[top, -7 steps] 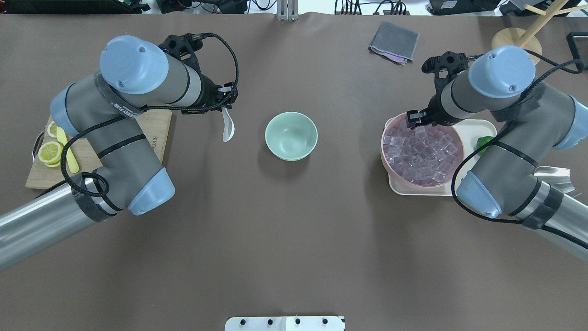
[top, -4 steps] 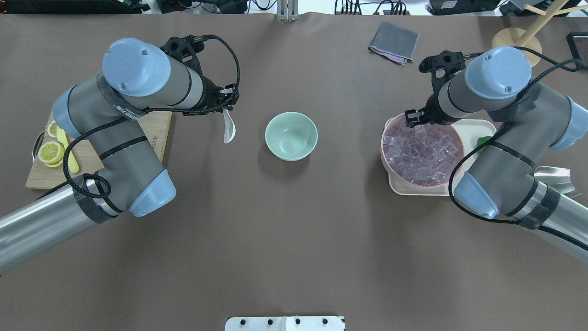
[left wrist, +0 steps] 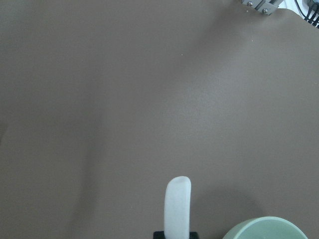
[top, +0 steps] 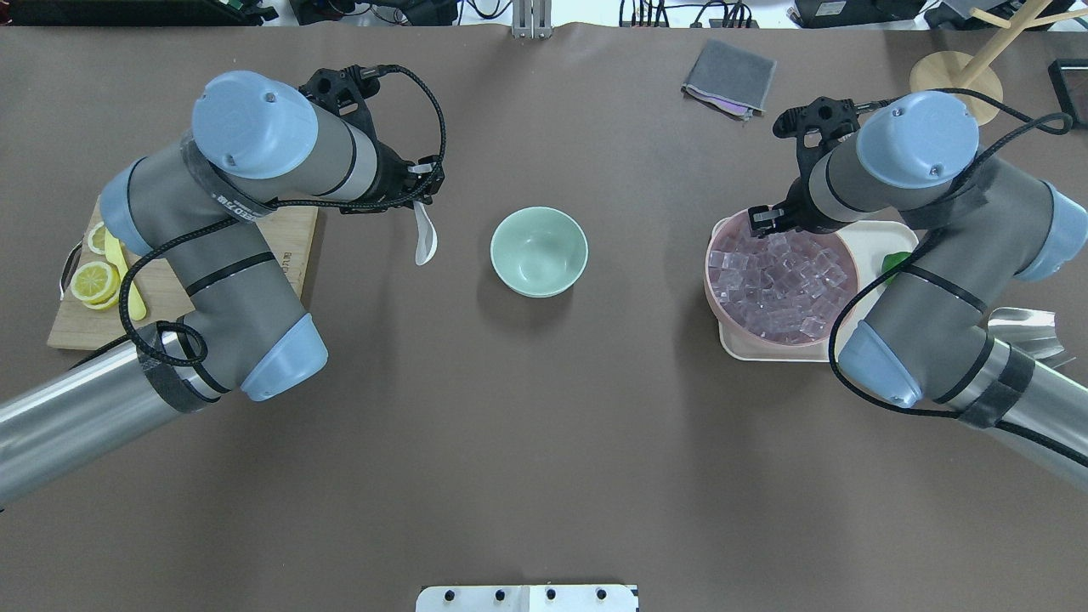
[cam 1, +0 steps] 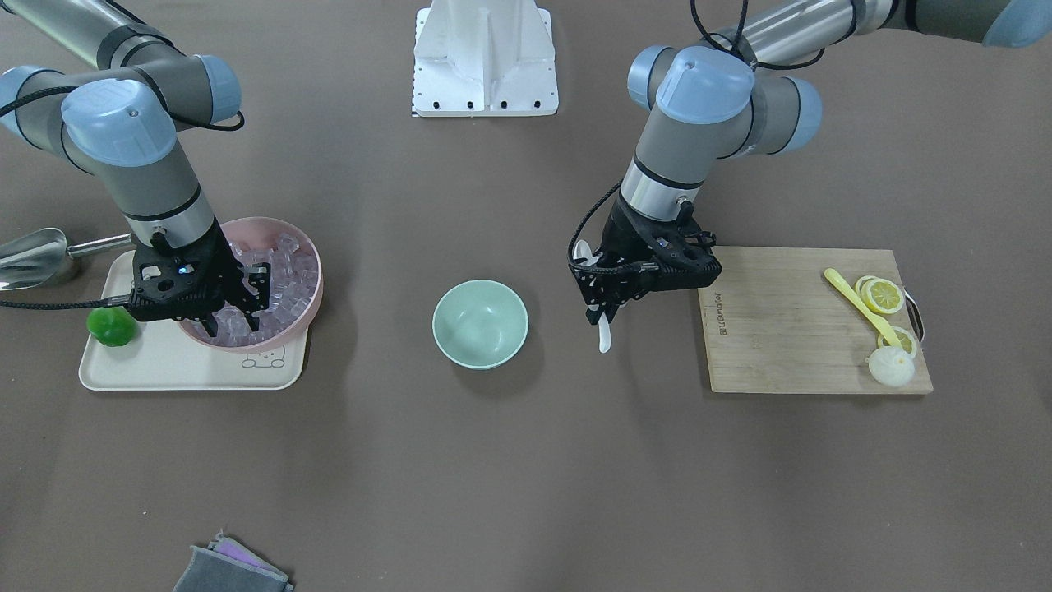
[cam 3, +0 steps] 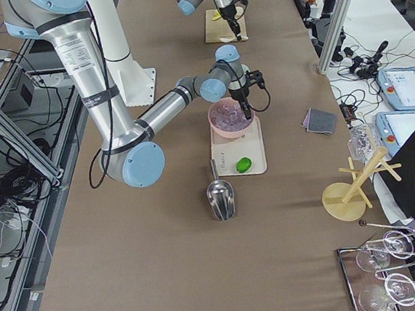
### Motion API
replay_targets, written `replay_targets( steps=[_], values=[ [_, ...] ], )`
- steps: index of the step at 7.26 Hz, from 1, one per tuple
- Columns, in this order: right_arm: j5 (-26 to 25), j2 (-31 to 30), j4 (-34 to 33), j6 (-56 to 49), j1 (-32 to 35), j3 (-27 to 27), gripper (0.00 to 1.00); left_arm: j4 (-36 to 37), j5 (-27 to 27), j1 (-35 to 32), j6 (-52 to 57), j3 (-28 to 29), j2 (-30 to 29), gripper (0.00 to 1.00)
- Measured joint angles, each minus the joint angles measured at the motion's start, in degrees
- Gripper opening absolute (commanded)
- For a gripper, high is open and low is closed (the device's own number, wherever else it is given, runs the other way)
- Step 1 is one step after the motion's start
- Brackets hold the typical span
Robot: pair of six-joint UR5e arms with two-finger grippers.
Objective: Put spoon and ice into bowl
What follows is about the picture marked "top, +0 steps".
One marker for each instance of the bamboo cutting board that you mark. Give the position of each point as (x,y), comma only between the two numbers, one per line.
(289,234)

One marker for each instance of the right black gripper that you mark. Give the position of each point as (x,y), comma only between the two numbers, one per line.
(801,213)

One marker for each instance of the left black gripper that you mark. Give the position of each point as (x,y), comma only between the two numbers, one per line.
(392,174)

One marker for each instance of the mint green bowl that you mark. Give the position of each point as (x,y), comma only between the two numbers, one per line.
(539,252)

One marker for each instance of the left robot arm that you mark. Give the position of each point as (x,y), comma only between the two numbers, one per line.
(206,308)

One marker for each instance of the lemon slice upper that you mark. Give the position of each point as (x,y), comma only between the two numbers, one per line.
(96,239)

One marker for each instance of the black tray corner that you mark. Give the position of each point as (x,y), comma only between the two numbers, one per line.
(1069,80)

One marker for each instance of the wooden cup tree stand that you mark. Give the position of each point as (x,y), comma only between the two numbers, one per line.
(960,70)

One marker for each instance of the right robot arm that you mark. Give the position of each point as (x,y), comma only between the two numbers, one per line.
(922,349)

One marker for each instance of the grey folded cloth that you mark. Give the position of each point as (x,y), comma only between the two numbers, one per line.
(730,79)

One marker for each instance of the white ceramic spoon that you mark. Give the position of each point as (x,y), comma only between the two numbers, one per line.
(427,244)

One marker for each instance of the stainless steel ice scoop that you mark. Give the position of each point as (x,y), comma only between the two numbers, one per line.
(1032,331)

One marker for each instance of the lemon slices stack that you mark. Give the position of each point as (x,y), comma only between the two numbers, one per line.
(96,285)

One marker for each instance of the aluminium frame post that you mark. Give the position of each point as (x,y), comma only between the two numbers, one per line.
(532,19)

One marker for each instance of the white mounting plate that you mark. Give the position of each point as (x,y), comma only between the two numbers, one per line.
(529,597)

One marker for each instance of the green lime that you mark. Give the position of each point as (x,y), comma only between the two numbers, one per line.
(894,262)

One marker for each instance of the pink bowl of ice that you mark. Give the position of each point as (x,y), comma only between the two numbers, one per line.
(785,289)

